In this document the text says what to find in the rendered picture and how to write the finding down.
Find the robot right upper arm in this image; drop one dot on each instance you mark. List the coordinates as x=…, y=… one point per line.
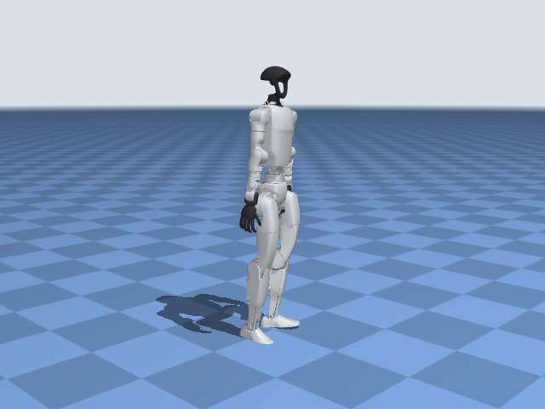
x=258, y=120

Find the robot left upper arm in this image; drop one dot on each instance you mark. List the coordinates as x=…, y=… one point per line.
x=295, y=119

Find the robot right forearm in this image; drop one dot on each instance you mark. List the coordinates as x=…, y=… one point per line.
x=253, y=184

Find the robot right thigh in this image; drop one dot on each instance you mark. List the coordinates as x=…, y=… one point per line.
x=267, y=234

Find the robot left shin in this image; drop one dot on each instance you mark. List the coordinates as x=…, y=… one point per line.
x=276, y=288

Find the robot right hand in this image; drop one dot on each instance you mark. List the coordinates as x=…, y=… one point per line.
x=248, y=215

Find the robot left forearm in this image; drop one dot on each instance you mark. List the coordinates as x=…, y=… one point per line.
x=287, y=175

